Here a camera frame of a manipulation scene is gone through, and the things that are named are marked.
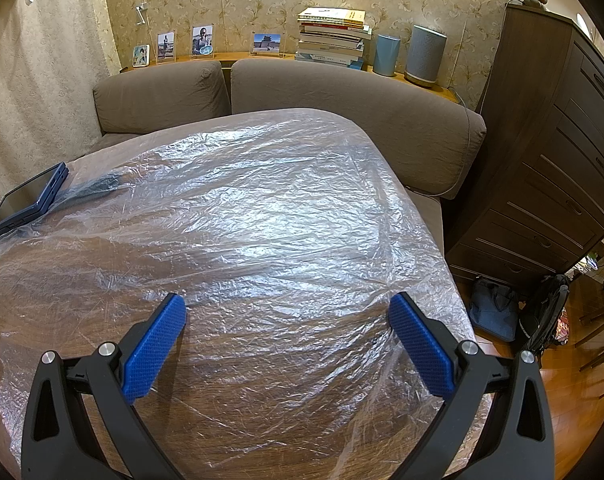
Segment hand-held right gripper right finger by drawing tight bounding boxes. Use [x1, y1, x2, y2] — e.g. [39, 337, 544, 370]
[387, 291, 555, 480]

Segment wooden chair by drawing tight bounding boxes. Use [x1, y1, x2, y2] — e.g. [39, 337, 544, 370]
[576, 260, 604, 376]

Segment colourful bag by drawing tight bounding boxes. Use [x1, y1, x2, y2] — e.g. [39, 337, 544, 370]
[556, 305, 571, 346]

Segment clear plastic table cover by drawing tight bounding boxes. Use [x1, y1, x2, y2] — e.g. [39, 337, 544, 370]
[0, 107, 477, 480]

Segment blue bag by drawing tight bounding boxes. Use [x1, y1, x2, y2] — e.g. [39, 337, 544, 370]
[468, 276, 518, 342]

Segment wide acrylic photo frame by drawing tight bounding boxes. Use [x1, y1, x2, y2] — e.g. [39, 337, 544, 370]
[252, 32, 283, 56]

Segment dark flat strip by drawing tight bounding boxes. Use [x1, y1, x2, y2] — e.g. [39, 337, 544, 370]
[64, 172, 128, 201]

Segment brown fabric sofa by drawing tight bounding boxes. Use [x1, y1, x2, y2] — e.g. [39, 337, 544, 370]
[82, 57, 487, 256]

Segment stack of books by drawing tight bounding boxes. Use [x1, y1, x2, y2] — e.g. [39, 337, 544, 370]
[296, 7, 371, 70]

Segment blue cylinder speaker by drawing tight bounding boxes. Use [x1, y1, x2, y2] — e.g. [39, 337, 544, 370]
[373, 34, 401, 77]

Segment dark wooden cabinet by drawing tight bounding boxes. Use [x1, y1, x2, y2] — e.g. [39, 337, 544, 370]
[444, 1, 604, 281]

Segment tablet in blue case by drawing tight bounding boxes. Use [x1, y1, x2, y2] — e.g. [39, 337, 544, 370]
[0, 161, 69, 239]

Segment black backpack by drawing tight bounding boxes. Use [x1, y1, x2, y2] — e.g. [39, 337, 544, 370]
[516, 272, 571, 361]

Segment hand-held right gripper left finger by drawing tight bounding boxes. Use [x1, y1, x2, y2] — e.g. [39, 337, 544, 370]
[21, 292, 187, 480]

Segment patterned beige curtain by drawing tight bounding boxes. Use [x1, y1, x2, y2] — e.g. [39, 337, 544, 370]
[0, 0, 113, 211]

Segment grey fabric speaker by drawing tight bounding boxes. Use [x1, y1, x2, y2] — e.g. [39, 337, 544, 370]
[404, 25, 447, 88]

